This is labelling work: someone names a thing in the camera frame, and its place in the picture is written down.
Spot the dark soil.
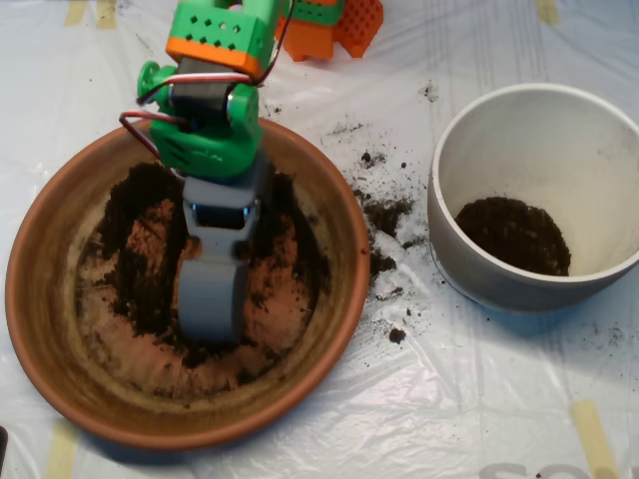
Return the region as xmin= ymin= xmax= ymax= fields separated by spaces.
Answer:
xmin=453 ymin=197 xmax=571 ymax=278
xmin=87 ymin=162 xmax=330 ymax=395

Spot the spilled soil pile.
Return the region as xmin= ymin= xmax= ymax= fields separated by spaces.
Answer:
xmin=351 ymin=187 xmax=418 ymax=278

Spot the terracotta saucer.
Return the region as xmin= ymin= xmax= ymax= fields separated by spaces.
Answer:
xmin=4 ymin=109 xmax=371 ymax=453

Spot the white ceramic pot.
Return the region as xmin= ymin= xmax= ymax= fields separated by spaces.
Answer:
xmin=426 ymin=82 xmax=639 ymax=313

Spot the clear plastic cover sheet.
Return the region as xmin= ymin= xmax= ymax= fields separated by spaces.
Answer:
xmin=0 ymin=0 xmax=639 ymax=479

